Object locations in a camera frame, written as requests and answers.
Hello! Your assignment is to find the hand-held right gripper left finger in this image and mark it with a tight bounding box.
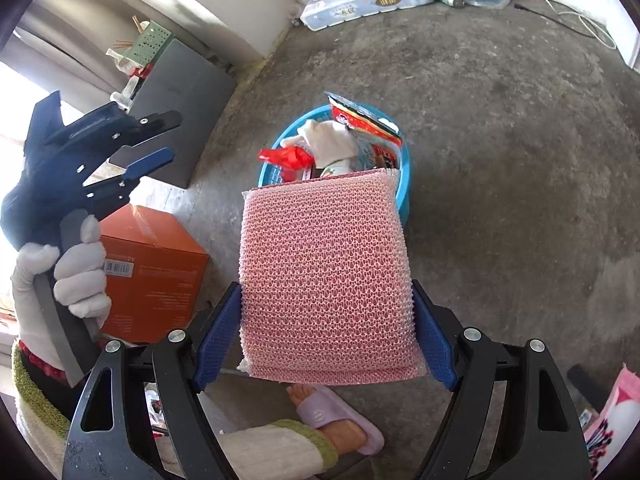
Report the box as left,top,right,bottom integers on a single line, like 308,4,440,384
62,281,244,480

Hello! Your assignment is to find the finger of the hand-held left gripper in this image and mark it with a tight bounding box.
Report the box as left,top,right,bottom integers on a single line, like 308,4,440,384
122,147,176,182
131,110,183,133

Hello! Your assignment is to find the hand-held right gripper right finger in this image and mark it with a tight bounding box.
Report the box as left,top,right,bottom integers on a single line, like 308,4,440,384
411,280,592,480

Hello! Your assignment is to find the pink mesh sponge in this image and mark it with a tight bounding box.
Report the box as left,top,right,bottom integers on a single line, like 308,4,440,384
237,167,426,386

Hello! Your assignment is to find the red wrapper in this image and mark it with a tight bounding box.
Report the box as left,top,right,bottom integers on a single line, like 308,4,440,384
257,145,316,181

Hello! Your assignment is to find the blue plastic basket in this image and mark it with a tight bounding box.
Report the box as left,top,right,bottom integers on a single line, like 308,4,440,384
256,104,413,228

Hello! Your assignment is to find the white cloth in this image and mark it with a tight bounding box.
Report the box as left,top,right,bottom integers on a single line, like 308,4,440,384
280,119,361,166

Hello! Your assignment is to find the clear red snack bag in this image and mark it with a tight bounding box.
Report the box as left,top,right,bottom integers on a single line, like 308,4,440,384
324,91,405,171

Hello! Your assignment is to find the person's left forearm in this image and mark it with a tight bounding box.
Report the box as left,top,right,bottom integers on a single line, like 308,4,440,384
11,340,81,466

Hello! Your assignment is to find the person's left hand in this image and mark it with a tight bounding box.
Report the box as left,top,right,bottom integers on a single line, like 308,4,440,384
11,215,112,367

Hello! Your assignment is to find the dark cabinet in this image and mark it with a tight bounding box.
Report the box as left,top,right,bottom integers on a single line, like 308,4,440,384
109,39,238,190

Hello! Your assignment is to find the green perforated basket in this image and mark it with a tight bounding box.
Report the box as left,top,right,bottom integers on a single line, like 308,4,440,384
125,20,176,68

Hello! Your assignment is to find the orange box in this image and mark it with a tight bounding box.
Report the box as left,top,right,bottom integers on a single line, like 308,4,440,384
97,205,210,343

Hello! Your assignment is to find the white fuzzy pajamas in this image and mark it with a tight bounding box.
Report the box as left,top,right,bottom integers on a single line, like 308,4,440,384
215,420,340,480

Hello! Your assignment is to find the grey curtain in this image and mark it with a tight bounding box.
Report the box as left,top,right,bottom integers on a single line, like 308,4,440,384
12,5,136,101

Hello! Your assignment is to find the person's foot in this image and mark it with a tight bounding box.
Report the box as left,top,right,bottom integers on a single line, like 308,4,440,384
287,385,371,453

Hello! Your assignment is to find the purple slipper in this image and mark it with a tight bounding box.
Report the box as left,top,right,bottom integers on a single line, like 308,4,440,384
295,385,386,456

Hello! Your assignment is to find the pink floral box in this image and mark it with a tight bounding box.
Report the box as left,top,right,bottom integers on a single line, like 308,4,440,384
582,364,640,480

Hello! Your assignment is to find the toilet paper pack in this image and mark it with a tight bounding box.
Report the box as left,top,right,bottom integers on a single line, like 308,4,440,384
300,0,436,32

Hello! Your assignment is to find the black cable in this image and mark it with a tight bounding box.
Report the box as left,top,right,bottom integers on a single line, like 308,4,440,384
514,4,601,36

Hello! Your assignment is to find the white cable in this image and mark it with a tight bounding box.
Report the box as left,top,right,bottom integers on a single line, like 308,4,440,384
510,0,618,51

